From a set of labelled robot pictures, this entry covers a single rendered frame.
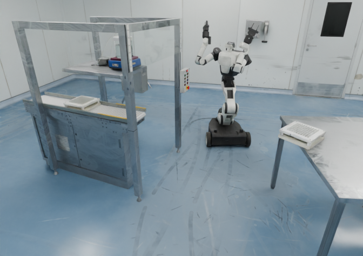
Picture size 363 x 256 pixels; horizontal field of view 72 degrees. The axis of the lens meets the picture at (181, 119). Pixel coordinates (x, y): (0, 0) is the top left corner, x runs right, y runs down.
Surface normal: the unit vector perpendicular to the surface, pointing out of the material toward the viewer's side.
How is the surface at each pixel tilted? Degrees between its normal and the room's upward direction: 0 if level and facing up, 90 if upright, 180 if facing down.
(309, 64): 90
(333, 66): 90
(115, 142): 90
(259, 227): 0
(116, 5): 90
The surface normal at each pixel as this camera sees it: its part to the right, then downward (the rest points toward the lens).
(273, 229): 0.00, -0.91
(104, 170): -0.39, 0.38
